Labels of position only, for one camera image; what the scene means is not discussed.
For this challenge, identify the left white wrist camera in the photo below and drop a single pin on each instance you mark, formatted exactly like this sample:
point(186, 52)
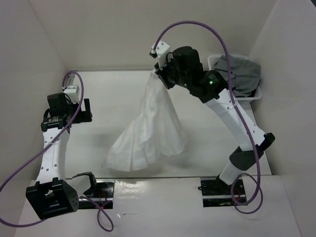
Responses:
point(72, 90)

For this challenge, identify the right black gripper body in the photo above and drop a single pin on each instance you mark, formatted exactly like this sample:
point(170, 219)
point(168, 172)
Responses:
point(178, 78)

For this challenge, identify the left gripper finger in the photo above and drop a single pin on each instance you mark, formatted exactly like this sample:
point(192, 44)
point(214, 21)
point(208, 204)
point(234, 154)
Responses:
point(83, 116)
point(85, 106)

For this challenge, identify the white plastic basket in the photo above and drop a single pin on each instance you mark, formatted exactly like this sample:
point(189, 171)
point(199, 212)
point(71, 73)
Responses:
point(218, 62)

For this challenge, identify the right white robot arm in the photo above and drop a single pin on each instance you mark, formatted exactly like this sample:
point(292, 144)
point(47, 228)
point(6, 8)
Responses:
point(213, 91)

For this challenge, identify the white pleated skirt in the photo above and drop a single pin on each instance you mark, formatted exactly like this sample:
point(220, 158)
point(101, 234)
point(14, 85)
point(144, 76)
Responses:
point(157, 131)

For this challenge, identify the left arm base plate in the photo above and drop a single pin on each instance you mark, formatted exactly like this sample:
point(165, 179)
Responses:
point(102, 193)

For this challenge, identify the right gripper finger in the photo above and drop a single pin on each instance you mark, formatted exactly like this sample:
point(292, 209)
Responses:
point(163, 71)
point(165, 78)

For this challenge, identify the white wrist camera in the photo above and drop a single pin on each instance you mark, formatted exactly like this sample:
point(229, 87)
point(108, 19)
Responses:
point(72, 90)
point(159, 52)

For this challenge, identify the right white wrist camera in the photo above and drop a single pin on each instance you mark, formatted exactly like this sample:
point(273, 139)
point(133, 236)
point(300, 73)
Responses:
point(159, 52)

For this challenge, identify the grey skirt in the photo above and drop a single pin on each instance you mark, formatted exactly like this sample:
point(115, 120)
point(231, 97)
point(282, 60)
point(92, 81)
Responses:
point(245, 76)

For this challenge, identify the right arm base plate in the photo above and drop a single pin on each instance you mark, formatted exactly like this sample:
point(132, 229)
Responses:
point(216, 194)

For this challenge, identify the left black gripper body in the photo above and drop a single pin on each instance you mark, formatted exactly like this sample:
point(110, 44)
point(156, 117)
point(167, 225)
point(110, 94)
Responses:
point(71, 108)

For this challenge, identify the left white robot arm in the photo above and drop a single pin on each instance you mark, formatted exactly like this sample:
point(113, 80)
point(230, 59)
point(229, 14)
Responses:
point(51, 195)

